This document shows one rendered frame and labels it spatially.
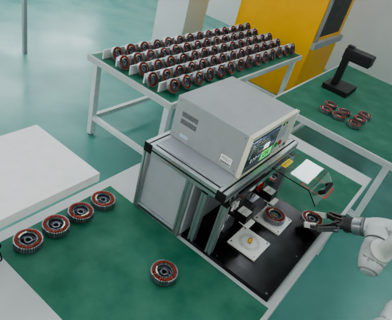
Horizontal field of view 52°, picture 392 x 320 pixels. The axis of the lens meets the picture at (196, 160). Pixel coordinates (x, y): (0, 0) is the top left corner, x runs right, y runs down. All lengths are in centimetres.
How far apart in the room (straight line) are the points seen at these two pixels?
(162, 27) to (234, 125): 429
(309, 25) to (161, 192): 379
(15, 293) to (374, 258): 141
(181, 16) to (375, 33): 302
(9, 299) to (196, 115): 98
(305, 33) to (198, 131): 369
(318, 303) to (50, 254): 186
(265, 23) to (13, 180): 453
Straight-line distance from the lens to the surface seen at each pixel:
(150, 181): 184
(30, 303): 161
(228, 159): 167
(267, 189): 203
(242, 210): 185
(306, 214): 213
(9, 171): 139
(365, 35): 697
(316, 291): 302
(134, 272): 170
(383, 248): 186
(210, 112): 167
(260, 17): 552
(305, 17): 526
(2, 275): 169
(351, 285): 322
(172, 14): 568
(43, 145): 150
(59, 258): 172
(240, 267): 182
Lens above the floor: 207
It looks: 34 degrees down
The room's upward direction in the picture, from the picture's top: 16 degrees clockwise
